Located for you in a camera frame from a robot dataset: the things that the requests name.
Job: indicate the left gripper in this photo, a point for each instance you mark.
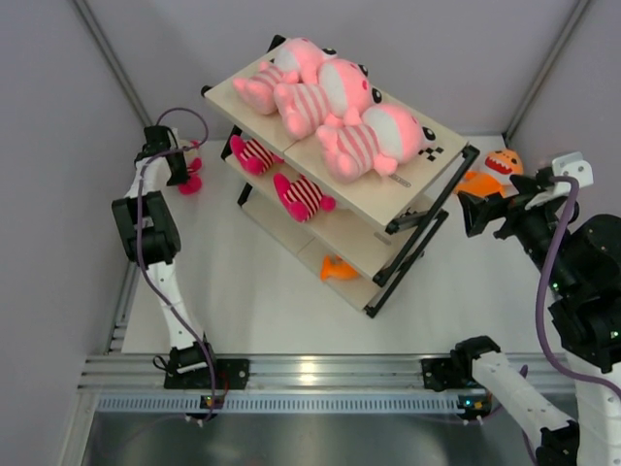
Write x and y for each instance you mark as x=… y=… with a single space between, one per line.
x=182 y=177

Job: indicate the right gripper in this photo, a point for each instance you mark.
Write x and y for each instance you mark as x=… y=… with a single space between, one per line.
x=478 y=210

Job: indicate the magenta owl plush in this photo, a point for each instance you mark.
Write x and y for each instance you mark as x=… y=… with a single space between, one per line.
x=302 y=199
x=194 y=166

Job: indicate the orange shark plush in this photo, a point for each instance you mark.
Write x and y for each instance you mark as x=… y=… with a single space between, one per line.
x=493 y=174

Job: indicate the pink striped plush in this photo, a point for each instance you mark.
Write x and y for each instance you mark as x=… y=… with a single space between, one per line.
x=340 y=96
x=386 y=137
x=296 y=61

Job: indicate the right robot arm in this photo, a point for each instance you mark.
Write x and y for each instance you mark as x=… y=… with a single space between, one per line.
x=577 y=319

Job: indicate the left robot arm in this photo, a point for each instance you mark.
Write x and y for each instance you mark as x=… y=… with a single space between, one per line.
x=150 y=239

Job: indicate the striped magenta plush on shelf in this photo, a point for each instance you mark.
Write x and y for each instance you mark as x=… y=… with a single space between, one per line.
x=253 y=156

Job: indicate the beige three-tier shelf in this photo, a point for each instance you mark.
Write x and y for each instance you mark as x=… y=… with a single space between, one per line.
x=381 y=225

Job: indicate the orange fish plush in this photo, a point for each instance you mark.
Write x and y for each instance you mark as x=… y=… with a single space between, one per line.
x=334 y=267

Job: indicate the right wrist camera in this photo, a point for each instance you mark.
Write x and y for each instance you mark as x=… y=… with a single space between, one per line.
x=573 y=164

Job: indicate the white slotted cable duct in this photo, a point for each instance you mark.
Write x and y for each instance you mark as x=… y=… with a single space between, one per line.
x=247 y=403

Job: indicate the aluminium rail base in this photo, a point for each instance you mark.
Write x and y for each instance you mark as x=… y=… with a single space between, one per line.
x=270 y=372

